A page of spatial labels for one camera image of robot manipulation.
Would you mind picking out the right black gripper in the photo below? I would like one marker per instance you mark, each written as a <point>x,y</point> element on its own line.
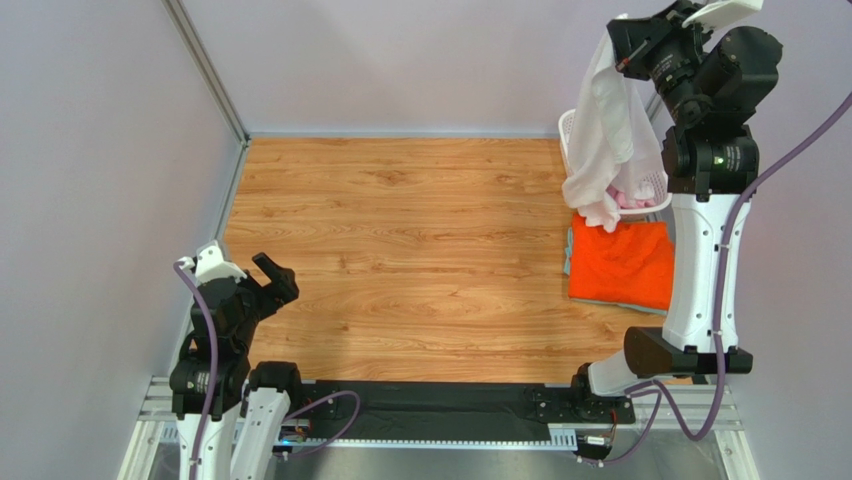
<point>634,36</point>

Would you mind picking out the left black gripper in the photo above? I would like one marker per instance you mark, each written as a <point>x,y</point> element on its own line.
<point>282,287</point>

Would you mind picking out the white t shirt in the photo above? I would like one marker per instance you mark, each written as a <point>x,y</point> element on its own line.
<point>612,142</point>

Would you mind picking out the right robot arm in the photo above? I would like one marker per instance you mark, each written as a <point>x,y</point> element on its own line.
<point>711,71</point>

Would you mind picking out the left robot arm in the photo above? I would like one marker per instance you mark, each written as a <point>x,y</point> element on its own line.
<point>229,414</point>

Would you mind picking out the white plastic laundry basket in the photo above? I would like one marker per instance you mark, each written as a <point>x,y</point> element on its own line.
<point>655,184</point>

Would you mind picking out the pink t shirt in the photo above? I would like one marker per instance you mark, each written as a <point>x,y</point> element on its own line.
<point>629,198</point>

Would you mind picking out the folded orange t shirt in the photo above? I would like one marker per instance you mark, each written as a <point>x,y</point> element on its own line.
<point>633,264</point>

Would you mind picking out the right corner aluminium post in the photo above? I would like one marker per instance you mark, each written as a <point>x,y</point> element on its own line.
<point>655,108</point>

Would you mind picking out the corner aluminium post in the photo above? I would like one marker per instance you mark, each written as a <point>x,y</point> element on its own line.
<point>180,17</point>
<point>655,108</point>

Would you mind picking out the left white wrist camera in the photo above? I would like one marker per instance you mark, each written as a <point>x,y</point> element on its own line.
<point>210,262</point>

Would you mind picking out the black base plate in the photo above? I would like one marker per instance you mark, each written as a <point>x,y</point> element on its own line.
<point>438,411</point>

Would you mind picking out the left corner aluminium post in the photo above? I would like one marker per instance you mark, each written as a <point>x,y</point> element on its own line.
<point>180,17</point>

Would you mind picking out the aluminium frame rail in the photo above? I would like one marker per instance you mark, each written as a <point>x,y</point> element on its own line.
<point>684,404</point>

